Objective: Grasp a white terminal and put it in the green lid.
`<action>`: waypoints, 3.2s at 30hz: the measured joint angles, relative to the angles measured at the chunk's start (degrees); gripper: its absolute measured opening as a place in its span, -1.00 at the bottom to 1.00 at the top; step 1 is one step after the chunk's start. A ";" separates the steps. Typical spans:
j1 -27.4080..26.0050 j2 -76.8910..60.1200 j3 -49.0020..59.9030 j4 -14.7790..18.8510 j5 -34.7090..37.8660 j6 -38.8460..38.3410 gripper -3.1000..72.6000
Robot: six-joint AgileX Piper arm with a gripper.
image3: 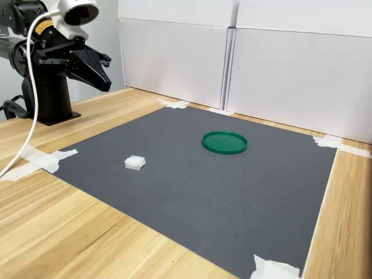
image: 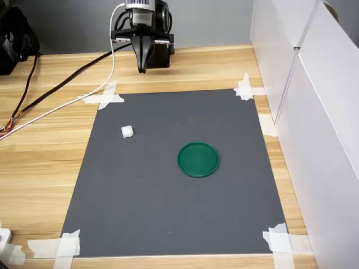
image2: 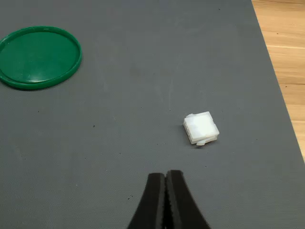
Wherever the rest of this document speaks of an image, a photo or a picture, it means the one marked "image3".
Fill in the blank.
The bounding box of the small white plastic terminal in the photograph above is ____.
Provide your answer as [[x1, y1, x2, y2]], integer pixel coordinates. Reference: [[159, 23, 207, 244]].
[[124, 155, 146, 171]]

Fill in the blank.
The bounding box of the round green lid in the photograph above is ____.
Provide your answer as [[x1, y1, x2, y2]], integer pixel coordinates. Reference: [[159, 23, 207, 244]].
[[201, 130, 249, 155]]

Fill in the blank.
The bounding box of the white partition panel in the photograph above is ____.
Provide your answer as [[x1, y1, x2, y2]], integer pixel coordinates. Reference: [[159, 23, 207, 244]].
[[118, 17, 229, 110], [226, 27, 372, 145]]

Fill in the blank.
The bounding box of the white tape patch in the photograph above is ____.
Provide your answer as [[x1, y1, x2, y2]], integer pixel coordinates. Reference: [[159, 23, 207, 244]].
[[249, 253, 302, 279], [156, 98, 191, 110], [206, 107, 235, 116], [312, 133, 372, 160], [0, 144, 80, 182]]

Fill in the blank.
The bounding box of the dark grey mat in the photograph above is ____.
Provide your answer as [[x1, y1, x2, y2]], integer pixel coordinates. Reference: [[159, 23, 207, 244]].
[[43, 106, 338, 279]]

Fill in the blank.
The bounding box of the white camera cable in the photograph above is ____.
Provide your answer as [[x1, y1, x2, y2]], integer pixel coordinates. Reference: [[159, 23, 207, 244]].
[[0, 8, 62, 178]]

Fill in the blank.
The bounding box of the white camera box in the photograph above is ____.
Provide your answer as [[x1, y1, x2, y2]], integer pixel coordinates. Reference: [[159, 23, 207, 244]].
[[52, 0, 99, 41]]

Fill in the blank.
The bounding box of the thick black cable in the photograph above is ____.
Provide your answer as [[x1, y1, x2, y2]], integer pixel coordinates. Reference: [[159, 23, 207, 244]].
[[0, 94, 30, 120]]

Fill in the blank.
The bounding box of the partition joining post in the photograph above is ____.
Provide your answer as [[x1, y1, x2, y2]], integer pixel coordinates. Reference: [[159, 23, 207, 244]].
[[220, 0, 241, 113]]

